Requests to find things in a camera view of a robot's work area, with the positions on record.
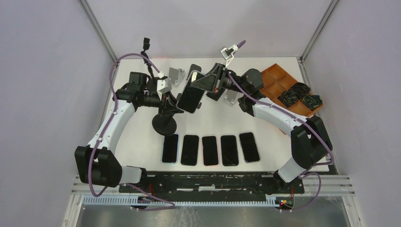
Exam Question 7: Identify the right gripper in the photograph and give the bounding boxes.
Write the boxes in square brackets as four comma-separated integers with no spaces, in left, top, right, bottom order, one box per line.
[192,61,249,94]

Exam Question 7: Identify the black pole stand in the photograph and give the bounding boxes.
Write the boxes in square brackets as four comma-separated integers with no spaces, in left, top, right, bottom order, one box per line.
[151,107,177,136]
[140,37,155,82]

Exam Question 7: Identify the black phone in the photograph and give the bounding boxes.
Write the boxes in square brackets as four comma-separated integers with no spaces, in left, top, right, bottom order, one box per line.
[220,135,239,166]
[176,70,205,114]
[181,135,199,166]

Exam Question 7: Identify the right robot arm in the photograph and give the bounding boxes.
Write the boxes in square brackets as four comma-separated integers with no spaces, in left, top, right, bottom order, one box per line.
[187,63,333,193]

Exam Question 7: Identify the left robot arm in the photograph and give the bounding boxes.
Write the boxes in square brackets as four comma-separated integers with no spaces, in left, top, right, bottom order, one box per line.
[74,72,178,193]

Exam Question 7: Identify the black folding phone stand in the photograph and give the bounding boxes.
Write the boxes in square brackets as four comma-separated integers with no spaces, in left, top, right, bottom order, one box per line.
[206,88,225,101]

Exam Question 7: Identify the white phone stand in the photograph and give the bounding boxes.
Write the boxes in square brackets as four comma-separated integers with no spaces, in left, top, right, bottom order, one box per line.
[223,90,240,106]

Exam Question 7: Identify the orange compartment tray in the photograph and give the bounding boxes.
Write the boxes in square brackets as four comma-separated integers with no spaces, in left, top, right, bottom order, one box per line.
[260,64,323,117]

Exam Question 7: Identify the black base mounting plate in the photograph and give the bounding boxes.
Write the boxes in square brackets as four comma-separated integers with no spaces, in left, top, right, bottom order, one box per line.
[136,171,305,202]

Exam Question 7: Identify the black coiled band upper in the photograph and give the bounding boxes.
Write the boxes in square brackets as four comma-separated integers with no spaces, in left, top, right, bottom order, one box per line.
[290,82,311,100]

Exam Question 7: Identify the black coiled band right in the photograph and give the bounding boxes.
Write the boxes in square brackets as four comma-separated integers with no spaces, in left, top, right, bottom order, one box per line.
[301,94,323,111]

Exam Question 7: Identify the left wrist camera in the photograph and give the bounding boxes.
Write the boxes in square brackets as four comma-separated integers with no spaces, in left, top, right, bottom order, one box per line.
[157,72,172,95]

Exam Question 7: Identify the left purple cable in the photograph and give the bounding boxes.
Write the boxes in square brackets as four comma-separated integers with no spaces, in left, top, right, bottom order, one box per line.
[87,52,176,211]

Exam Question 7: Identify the white slotted cable duct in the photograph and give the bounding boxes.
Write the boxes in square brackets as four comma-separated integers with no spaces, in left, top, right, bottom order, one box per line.
[82,195,295,208]

